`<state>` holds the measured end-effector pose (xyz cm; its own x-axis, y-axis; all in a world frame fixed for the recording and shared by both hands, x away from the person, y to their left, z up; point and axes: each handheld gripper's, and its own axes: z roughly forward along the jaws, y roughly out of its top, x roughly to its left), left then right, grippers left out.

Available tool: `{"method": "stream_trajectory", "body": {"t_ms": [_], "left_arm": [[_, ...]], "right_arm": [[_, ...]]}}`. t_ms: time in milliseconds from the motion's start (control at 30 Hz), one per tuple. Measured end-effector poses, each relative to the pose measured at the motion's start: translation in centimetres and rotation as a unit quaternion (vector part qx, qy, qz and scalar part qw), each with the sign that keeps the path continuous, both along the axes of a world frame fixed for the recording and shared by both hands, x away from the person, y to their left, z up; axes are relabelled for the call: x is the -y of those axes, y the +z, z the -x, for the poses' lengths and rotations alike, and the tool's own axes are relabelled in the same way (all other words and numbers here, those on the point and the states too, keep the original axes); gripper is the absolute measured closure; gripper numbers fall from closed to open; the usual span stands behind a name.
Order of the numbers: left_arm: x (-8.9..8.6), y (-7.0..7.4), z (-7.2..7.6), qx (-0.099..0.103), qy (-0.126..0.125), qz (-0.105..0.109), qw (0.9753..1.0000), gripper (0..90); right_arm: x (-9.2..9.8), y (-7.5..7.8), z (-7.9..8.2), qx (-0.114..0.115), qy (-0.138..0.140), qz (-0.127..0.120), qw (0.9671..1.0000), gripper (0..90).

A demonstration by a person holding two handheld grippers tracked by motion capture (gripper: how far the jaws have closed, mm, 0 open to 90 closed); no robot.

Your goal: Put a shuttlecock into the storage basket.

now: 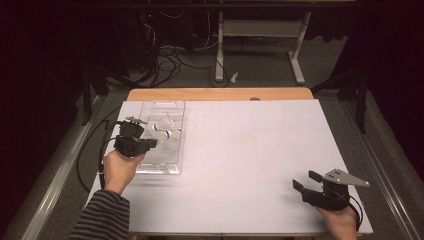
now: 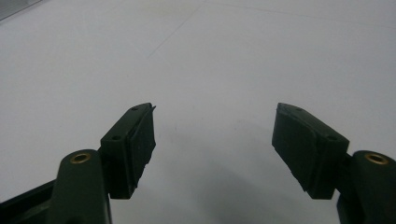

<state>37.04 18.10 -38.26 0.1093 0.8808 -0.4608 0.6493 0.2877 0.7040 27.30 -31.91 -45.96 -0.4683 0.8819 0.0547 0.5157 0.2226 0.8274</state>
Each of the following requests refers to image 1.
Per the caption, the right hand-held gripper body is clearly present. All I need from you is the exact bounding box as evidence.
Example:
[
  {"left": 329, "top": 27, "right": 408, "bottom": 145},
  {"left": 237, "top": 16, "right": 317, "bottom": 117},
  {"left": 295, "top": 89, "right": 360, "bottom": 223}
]
[{"left": 300, "top": 168, "right": 371, "bottom": 212}]

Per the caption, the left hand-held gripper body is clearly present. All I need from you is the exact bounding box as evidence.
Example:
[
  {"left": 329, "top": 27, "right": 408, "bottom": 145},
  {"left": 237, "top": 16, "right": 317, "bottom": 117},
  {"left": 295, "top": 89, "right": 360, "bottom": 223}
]
[{"left": 113, "top": 115, "right": 151, "bottom": 159}]

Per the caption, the white feather shuttlecock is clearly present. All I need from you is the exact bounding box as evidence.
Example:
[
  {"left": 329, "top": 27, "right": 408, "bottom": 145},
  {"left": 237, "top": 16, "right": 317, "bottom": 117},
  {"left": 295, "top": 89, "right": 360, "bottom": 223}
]
[
  {"left": 148, "top": 124, "right": 173, "bottom": 143},
  {"left": 159, "top": 114, "right": 177, "bottom": 131},
  {"left": 164, "top": 131, "right": 183, "bottom": 152}
]

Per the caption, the clear plastic bin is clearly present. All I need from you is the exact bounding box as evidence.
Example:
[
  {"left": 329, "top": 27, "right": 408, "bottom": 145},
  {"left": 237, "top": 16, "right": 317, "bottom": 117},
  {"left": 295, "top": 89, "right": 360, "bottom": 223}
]
[{"left": 135, "top": 100, "right": 187, "bottom": 176}]

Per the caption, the person's right hand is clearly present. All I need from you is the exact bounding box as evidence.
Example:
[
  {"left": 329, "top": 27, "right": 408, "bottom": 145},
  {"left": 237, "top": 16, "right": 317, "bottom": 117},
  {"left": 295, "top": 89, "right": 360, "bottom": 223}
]
[{"left": 314, "top": 203, "right": 359, "bottom": 240}]

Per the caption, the person's left hand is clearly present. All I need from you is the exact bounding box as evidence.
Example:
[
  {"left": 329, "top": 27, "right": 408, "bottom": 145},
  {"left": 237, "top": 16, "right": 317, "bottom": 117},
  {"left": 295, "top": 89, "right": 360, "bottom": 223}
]
[{"left": 102, "top": 149, "right": 147, "bottom": 195}]

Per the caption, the black metal stand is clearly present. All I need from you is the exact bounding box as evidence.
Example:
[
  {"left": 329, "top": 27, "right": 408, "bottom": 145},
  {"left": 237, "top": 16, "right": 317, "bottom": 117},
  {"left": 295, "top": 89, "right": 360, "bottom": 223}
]
[
  {"left": 81, "top": 64, "right": 111, "bottom": 127},
  {"left": 311, "top": 66, "right": 369, "bottom": 134}
]

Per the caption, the white table board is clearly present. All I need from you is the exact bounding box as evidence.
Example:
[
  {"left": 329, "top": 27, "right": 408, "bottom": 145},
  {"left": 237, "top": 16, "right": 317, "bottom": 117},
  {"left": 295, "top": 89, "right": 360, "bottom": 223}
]
[{"left": 87, "top": 98, "right": 374, "bottom": 235}]

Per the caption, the wooden table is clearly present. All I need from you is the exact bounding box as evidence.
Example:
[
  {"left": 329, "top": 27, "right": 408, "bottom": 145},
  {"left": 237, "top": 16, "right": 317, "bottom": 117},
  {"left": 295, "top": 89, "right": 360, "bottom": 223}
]
[{"left": 127, "top": 87, "right": 314, "bottom": 102}]

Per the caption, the dark computer tower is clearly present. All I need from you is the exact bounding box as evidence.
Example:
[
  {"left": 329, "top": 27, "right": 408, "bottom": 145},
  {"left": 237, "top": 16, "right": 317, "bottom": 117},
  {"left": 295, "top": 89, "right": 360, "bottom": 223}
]
[{"left": 113, "top": 9, "right": 161, "bottom": 71}]

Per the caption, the left hand-held gripper cable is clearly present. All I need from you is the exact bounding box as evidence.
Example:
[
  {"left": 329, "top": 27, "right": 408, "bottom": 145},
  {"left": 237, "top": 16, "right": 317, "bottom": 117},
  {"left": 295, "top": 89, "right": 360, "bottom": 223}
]
[{"left": 98, "top": 121, "right": 123, "bottom": 189}]

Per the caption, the hand-held gripper cable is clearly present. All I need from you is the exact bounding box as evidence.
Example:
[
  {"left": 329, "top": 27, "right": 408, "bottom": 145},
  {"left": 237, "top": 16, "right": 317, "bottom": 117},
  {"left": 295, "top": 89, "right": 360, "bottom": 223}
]
[
  {"left": 98, "top": 121, "right": 123, "bottom": 189},
  {"left": 348, "top": 195, "right": 364, "bottom": 232}
]

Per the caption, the right hand-held gripper cable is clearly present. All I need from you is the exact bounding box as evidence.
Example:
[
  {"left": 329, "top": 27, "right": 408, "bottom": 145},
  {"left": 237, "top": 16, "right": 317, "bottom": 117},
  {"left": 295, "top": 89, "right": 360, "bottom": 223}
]
[{"left": 348, "top": 195, "right": 364, "bottom": 232}]

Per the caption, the black floor cable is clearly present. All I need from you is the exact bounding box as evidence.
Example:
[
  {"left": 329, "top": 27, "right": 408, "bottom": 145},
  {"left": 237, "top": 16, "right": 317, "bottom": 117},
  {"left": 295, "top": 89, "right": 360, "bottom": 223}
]
[{"left": 76, "top": 105, "right": 123, "bottom": 193}]

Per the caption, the aluminium floor rail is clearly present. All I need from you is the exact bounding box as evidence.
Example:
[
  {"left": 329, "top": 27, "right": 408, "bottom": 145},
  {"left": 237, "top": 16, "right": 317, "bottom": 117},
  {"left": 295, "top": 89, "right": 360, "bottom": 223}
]
[
  {"left": 19, "top": 96, "right": 108, "bottom": 240},
  {"left": 339, "top": 99, "right": 424, "bottom": 240}
]

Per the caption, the tangle of floor cables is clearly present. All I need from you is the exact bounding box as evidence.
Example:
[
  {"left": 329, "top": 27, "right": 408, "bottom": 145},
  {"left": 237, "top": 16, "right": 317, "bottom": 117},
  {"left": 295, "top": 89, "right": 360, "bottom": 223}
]
[{"left": 143, "top": 11, "right": 231, "bottom": 88}]

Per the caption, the white metal desk frame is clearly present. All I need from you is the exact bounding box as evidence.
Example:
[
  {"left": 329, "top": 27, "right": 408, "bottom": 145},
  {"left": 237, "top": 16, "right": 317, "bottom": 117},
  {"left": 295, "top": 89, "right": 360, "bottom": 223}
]
[{"left": 214, "top": 11, "right": 313, "bottom": 85}]

